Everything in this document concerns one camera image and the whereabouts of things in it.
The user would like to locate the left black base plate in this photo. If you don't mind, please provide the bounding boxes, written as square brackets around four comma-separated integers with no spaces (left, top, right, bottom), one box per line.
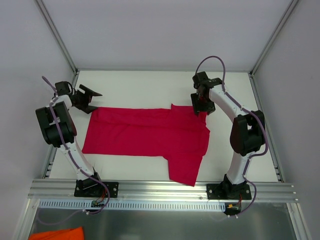
[73,178,119,198]

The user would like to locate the purple cable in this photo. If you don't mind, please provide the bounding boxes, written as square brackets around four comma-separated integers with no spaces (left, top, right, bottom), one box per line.
[194,55,270,220]
[36,76,111,225]

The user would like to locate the red t-shirt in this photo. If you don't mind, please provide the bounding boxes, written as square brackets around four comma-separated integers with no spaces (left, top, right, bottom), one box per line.
[82,104,210,187]

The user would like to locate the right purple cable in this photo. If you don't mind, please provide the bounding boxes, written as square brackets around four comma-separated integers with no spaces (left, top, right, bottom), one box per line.
[194,55,270,220]

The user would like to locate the orange folded t-shirt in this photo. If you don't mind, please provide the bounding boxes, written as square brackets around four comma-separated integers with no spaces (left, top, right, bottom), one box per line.
[28,227,85,240]

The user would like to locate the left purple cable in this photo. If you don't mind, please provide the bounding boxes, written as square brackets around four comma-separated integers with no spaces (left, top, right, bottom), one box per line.
[36,76,111,225]

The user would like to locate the aluminium frame post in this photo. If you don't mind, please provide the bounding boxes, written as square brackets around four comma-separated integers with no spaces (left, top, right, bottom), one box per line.
[34,0,78,75]
[249,0,301,76]

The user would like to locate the right aluminium frame post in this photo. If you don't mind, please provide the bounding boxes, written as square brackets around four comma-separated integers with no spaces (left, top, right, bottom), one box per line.
[249,0,301,76]

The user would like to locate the aluminium mounting rail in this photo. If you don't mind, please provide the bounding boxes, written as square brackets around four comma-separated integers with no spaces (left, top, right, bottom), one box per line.
[27,178,299,203]

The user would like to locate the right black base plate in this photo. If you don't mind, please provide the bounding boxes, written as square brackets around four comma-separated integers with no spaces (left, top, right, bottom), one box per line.
[206,182,252,200]

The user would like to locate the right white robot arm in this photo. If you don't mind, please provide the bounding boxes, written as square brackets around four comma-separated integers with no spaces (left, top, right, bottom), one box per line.
[190,71,267,199]

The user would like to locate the left aluminium frame post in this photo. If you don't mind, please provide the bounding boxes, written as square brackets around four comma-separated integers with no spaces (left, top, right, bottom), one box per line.
[34,0,78,75]

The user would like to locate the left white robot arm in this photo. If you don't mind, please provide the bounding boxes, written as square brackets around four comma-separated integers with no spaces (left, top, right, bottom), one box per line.
[35,76,103,197]

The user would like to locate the slotted grey cable duct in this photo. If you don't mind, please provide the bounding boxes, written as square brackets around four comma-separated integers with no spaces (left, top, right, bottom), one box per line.
[38,199,226,213]

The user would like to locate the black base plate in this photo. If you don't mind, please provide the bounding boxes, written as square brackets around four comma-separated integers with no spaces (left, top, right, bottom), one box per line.
[73,178,119,198]
[206,182,252,200]

